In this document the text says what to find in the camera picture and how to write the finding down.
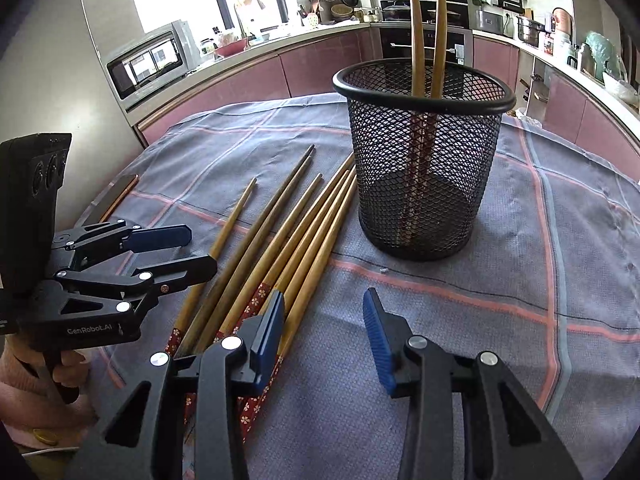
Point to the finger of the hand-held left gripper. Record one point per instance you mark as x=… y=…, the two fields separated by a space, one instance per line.
x=197 y=267
x=160 y=237

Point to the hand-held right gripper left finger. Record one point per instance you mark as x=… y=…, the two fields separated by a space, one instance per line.
x=267 y=330

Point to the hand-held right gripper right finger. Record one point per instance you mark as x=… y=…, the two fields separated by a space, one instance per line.
x=377 y=340

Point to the bunch of wooden chopsticks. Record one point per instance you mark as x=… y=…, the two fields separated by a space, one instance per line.
x=320 y=240

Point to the black mesh holder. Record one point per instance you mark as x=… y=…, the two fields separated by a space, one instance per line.
x=465 y=160

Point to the person's left hand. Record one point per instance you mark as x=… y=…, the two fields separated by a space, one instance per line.
x=70 y=366

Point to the grey checked tablecloth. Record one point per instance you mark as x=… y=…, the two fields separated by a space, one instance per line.
x=500 y=260

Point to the silver microwave oven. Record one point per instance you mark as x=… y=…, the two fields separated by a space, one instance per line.
x=150 y=60

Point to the red bowl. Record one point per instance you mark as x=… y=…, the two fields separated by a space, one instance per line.
x=230 y=47

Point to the pink kitchen cabinets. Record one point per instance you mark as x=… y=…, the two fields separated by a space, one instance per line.
x=310 y=65

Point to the steel faucet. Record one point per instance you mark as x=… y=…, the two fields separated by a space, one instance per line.
x=239 y=15

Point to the white spotted mug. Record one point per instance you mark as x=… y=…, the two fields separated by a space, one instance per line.
x=312 y=20

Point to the brown bowl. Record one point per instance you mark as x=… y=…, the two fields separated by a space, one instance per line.
x=342 y=11

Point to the black built-in oven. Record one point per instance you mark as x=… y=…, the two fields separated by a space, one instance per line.
x=395 y=47

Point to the steel container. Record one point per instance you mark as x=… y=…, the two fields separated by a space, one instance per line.
x=489 y=21

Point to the steel pot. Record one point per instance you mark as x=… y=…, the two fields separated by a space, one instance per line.
x=530 y=29

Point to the white plastic bag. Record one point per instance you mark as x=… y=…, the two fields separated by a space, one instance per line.
x=620 y=87

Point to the green plastic bag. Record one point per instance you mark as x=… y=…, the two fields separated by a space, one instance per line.
x=600 y=55

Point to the pink kettle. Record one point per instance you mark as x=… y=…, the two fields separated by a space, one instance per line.
x=562 y=20

